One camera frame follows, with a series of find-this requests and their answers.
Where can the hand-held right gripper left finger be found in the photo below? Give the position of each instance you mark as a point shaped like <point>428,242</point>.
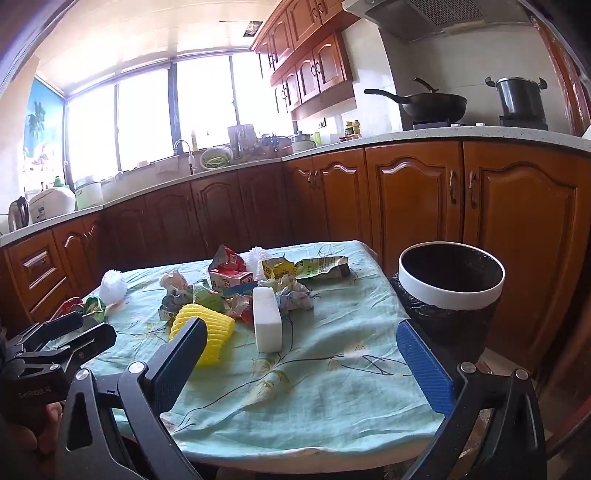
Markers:
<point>180,357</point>

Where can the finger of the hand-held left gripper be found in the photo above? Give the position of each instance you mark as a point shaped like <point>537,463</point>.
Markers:
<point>87,341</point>
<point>51,330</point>

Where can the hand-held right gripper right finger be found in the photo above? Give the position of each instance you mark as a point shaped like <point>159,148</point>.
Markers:
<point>425,369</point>

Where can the white trash bin black liner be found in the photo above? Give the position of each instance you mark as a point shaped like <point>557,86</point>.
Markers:
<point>443,327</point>

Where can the white tissue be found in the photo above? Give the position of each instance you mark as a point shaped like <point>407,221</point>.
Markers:
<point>173,281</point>

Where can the white rimmed trash bin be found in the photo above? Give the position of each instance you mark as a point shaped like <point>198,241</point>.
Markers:
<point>452,297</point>

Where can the red snack packet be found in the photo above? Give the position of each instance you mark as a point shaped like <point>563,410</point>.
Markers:
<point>228,259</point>

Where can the person's left hand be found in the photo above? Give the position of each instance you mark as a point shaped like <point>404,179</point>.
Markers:
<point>44,434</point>

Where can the small red packet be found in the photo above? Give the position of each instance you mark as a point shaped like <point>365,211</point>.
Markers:
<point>71,305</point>

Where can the small green packet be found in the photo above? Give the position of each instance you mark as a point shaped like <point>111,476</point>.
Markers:
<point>94,304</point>

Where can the yellow ribbed sponge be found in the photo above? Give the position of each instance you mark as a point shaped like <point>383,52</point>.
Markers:
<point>218,332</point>

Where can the grey crumpled carton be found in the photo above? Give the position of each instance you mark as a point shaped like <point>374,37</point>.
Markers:
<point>168,307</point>

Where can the green crumpled wrapper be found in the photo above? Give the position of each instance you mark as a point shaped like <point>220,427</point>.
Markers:
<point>207,300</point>

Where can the beige crumpled wrapper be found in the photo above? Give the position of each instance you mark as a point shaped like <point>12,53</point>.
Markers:
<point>240,309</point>

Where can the red and white carton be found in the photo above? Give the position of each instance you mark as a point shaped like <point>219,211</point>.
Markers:
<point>231,281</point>

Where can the white foam block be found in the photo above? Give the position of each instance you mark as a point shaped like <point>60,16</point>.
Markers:
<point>267,323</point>

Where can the light green floral tablecloth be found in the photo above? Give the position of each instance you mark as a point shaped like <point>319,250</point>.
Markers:
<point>323,369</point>

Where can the steel kettle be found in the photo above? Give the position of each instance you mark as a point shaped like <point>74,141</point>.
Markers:
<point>18,214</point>

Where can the white rice cooker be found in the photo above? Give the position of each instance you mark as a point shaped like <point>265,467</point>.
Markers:
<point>51,203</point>

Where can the grey crumpled paper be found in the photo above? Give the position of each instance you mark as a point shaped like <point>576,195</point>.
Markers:
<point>295,297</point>

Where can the yellow crumpled wrapper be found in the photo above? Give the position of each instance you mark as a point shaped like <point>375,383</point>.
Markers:
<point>277,268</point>

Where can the green and white cooker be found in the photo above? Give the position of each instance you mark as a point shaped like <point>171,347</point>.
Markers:
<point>88,194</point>

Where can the green snack pouch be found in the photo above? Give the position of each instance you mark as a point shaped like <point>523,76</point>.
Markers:
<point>321,268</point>

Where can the row of wooden base cabinets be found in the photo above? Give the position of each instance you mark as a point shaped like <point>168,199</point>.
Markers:
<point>415,207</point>

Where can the steel faucet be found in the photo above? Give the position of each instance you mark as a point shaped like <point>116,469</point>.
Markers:
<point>190,161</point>

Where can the white bowl with greens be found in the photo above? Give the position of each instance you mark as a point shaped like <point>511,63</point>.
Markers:
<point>216,159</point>

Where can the utensil rack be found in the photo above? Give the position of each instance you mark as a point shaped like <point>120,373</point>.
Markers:
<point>240,138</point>

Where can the kitchen window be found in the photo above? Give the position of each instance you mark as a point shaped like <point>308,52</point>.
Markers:
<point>143,120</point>

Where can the speckled kitchen countertop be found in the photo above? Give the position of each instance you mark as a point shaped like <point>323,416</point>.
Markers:
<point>415,136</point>

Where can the small steel lidded pot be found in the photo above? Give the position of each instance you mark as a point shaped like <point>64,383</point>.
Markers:
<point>302,144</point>

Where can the yellow condiment bottle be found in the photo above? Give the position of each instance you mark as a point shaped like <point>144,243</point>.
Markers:
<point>349,129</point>
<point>357,129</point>

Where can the black wok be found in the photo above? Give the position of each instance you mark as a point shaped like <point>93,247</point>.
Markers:
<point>434,106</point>

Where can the gas stove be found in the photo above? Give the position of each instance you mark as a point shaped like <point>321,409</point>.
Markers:
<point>521,123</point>

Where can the dark cooking pot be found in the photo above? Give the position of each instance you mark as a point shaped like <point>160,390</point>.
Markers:
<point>521,99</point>

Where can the plastic-wrapped wooden door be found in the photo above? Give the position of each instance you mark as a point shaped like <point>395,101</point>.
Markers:
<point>565,69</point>

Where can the steel range hood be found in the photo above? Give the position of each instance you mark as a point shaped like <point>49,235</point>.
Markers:
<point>429,16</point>

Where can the wall poster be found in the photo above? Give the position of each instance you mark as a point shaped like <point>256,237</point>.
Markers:
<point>44,129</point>

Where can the row of wooden wall cabinets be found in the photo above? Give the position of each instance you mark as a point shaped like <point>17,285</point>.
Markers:
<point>323,64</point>

